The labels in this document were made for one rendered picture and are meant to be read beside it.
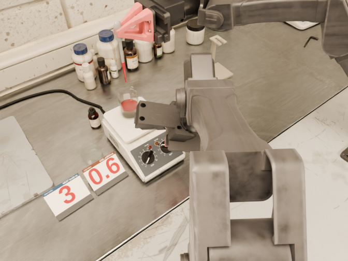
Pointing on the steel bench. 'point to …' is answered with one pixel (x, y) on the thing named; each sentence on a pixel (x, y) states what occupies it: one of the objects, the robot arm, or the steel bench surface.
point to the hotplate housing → (124, 147)
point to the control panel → (161, 160)
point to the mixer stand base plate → (19, 168)
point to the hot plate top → (124, 125)
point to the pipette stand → (220, 71)
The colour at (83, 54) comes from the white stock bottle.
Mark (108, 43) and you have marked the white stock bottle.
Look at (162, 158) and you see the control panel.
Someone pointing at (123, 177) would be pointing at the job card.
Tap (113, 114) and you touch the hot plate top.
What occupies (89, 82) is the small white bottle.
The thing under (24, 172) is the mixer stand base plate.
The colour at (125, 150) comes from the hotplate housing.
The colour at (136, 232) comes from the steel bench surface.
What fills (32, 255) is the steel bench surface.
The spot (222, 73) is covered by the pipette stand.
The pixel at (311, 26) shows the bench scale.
